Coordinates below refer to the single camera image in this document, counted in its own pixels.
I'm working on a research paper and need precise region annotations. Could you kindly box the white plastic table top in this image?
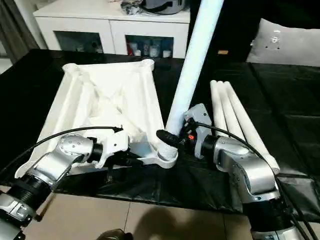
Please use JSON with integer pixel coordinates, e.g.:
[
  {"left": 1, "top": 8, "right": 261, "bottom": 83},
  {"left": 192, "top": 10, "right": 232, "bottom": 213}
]
[{"left": 15, "top": 59, "right": 179, "bottom": 180}]

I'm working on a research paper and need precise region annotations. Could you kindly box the white plastic table leg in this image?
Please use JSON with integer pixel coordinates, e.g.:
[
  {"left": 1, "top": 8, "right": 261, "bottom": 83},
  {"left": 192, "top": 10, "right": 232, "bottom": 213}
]
[
  {"left": 209, "top": 80, "right": 229, "bottom": 138},
  {"left": 223, "top": 80, "right": 280, "bottom": 173},
  {"left": 159, "top": 0, "right": 225, "bottom": 158},
  {"left": 216, "top": 80, "right": 251, "bottom": 142}
]

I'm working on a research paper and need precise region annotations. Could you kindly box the dark robot leg part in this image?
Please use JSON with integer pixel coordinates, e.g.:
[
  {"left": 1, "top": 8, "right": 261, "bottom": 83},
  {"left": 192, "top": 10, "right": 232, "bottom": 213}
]
[{"left": 99, "top": 229, "right": 133, "bottom": 240}]

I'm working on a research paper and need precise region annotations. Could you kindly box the white plastic upturned table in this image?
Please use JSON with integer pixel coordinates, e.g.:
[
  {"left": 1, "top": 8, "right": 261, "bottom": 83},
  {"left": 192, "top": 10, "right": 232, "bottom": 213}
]
[{"left": 0, "top": 48, "right": 320, "bottom": 215}]

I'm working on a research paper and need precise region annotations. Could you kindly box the black cabinet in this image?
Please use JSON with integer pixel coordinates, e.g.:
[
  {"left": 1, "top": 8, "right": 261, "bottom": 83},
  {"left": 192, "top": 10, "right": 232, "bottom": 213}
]
[{"left": 184, "top": 0, "right": 263, "bottom": 63}]

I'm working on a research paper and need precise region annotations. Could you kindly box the grey rice cooker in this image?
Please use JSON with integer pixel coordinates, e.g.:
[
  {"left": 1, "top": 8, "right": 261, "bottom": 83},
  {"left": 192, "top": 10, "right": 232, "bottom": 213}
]
[{"left": 139, "top": 0, "right": 182, "bottom": 15}]

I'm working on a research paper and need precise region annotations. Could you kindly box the white cabinet with glass doors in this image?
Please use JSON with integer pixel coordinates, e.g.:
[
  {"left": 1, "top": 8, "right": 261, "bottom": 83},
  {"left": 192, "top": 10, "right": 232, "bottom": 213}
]
[{"left": 33, "top": 4, "right": 191, "bottom": 60}]

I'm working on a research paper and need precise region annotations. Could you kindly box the dark clutter pile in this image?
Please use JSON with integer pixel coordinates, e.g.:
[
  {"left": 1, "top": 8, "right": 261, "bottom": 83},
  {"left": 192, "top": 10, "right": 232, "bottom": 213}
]
[{"left": 121, "top": 1, "right": 143, "bottom": 15}]

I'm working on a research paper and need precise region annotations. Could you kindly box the grey cushion with holes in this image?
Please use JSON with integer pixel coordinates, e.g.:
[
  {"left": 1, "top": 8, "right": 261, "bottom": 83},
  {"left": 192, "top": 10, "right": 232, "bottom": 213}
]
[{"left": 246, "top": 17, "right": 320, "bottom": 67}]

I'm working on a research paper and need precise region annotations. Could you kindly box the grey curtain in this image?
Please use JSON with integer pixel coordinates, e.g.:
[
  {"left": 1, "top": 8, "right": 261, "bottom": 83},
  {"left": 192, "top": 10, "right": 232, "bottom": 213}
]
[{"left": 0, "top": 0, "right": 47, "bottom": 66}]

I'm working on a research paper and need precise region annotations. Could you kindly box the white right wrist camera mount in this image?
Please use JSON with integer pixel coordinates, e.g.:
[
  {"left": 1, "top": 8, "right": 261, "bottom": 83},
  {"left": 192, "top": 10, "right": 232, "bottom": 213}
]
[{"left": 184, "top": 103, "right": 213, "bottom": 160}]

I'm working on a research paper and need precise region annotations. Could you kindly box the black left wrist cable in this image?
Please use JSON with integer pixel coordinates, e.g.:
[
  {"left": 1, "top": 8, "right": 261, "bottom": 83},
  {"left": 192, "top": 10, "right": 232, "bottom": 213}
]
[{"left": 0, "top": 126, "right": 124, "bottom": 173}]

